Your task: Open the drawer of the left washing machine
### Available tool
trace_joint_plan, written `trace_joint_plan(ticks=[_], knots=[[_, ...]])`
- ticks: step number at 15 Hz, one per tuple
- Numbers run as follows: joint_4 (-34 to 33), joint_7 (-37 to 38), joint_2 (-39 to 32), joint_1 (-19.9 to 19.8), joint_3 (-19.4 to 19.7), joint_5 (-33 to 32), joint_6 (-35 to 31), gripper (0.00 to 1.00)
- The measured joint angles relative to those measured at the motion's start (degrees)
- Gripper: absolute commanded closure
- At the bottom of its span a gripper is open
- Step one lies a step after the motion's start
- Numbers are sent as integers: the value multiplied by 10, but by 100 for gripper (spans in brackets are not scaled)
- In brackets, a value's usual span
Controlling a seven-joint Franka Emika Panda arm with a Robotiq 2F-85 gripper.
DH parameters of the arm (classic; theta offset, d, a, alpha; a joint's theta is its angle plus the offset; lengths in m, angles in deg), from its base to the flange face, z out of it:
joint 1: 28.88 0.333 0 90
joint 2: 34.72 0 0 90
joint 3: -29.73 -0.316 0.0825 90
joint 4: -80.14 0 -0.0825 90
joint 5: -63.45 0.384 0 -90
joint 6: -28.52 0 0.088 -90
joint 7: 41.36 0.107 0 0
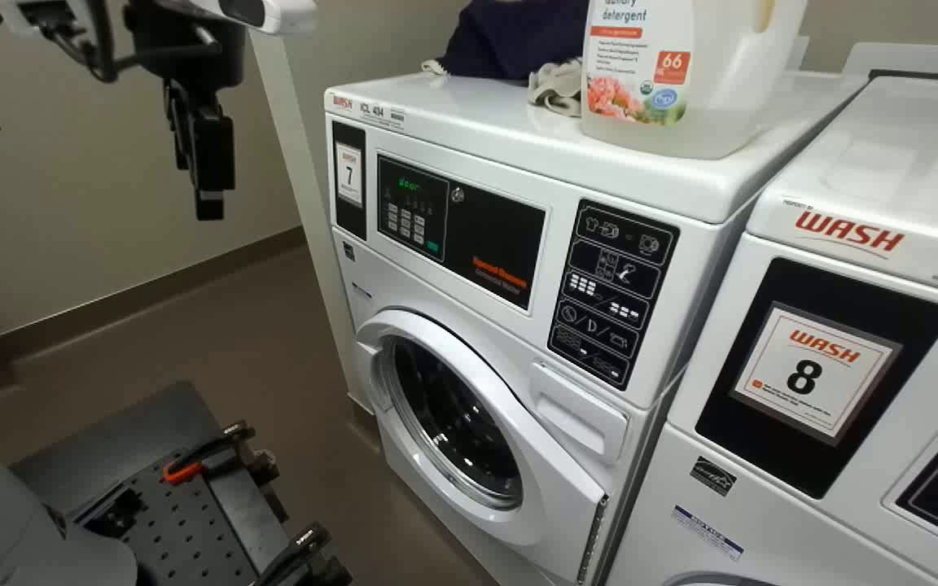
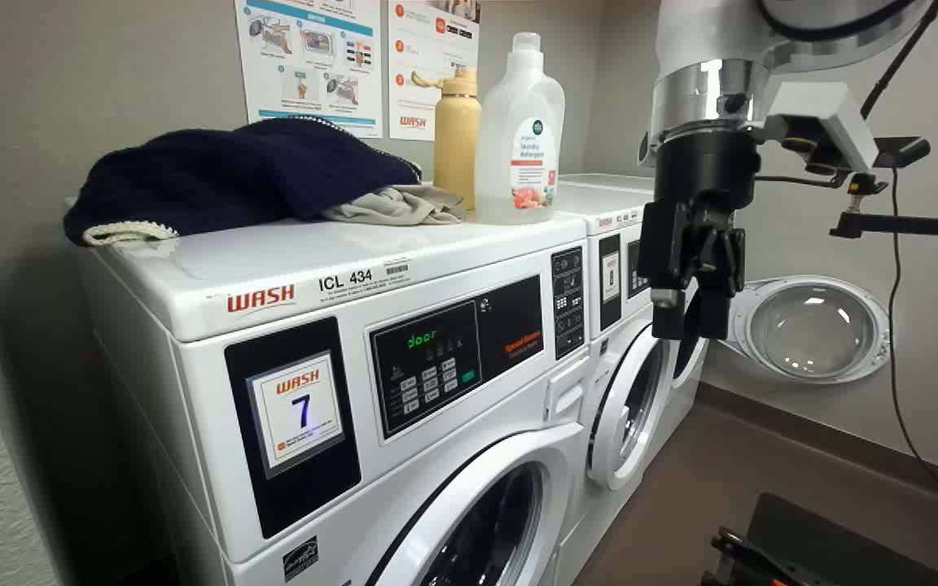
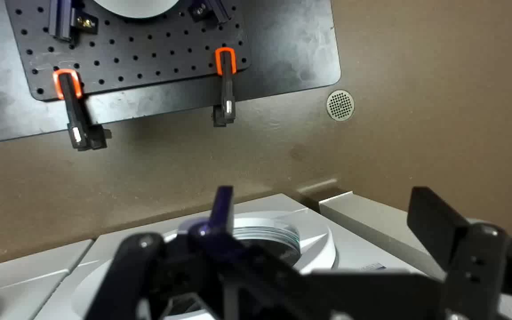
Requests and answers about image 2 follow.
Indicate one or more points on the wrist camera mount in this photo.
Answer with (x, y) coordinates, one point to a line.
(827, 132)

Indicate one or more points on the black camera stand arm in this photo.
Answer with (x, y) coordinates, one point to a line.
(858, 222)

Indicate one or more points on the left washer round door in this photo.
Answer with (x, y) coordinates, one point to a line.
(496, 522)

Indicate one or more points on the beige cloth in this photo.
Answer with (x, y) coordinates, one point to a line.
(399, 205)

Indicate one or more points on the right white washing machine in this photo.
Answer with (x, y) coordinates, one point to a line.
(615, 296)

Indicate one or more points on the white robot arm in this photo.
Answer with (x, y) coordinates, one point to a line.
(729, 79)

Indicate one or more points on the black base equipment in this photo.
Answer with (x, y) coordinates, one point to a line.
(788, 544)

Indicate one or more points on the yellow water bottle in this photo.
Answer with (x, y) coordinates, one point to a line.
(454, 135)

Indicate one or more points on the navy blue cloth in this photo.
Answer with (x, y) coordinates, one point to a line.
(212, 179)

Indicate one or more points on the white detergent drawer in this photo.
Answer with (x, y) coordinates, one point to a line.
(566, 389)

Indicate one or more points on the right washer round door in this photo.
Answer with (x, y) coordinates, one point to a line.
(631, 371)

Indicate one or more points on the blue instruction poster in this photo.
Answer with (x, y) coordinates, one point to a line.
(314, 58)

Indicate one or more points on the left white washing machine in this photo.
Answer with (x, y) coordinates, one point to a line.
(305, 389)

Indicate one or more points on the clear detergent jug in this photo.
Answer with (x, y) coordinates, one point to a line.
(519, 137)

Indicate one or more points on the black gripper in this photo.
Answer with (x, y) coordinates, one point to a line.
(702, 179)

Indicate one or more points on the washer round door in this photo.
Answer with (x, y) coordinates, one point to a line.
(496, 522)
(631, 371)

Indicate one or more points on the red white instruction poster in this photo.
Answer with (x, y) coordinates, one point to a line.
(423, 41)

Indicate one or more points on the white washing machine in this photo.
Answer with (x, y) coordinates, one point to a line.
(305, 389)
(615, 296)

